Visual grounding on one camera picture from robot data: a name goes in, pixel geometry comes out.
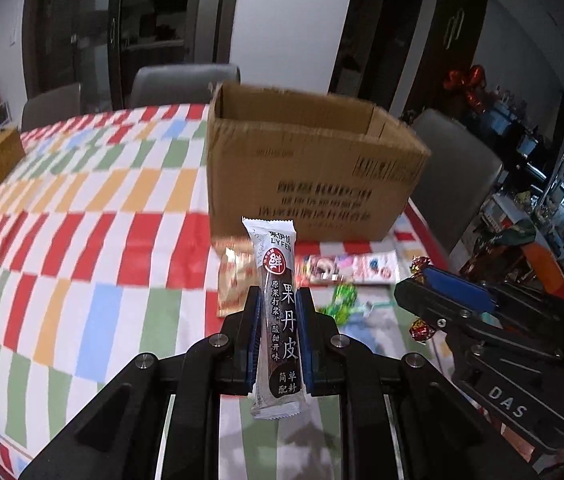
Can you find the hawthorn fruit roll bar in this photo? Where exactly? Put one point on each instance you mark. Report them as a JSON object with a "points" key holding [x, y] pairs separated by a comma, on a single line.
{"points": [[279, 384]]}

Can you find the grey chair left back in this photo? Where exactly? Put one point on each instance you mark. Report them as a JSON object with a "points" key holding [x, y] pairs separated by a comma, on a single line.
{"points": [[52, 106]]}

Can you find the glass sliding door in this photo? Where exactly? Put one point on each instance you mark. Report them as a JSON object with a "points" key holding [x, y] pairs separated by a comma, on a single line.
{"points": [[102, 44]]}

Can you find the grey chair right side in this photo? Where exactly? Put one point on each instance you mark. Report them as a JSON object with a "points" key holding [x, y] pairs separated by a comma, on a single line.
{"points": [[457, 179]]}

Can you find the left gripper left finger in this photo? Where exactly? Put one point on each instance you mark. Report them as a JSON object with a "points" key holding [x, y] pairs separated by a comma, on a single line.
{"points": [[159, 418]]}

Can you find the colourful striped tablecloth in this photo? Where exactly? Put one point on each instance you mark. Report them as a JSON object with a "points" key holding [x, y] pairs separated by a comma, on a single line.
{"points": [[105, 252]]}

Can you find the open cardboard box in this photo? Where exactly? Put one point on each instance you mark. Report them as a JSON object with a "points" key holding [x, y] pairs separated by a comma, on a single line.
{"points": [[341, 169]]}

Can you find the grey chair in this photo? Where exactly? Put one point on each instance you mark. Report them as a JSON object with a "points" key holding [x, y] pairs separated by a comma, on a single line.
{"points": [[52, 106], [457, 179], [179, 84]]}

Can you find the tan snack packet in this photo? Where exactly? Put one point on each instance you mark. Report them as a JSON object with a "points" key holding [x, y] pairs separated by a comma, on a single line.
{"points": [[237, 273]]}

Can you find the red gold wrapped candy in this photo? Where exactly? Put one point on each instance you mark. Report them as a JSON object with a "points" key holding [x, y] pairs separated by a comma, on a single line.
{"points": [[418, 264]]}

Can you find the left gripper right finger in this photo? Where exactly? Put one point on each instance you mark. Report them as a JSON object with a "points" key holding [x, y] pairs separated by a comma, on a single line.
{"points": [[399, 418]]}

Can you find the grey chair centre back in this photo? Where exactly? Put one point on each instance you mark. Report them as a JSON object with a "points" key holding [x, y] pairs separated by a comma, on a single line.
{"points": [[179, 84]]}

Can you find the red foil balloons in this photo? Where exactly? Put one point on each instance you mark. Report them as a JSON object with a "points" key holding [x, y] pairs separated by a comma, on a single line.
{"points": [[472, 84]]}

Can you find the red gold candy near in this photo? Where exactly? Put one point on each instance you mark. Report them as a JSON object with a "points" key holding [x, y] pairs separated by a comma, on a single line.
{"points": [[420, 331]]}

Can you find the pink white snack packet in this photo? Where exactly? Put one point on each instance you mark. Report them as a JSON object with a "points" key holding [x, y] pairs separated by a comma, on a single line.
{"points": [[381, 268]]}

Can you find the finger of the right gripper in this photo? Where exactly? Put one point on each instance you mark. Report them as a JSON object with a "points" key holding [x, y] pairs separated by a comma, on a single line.
{"points": [[473, 297]]}

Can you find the green lollipop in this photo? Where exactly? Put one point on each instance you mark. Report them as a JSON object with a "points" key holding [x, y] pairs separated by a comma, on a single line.
{"points": [[346, 306]]}

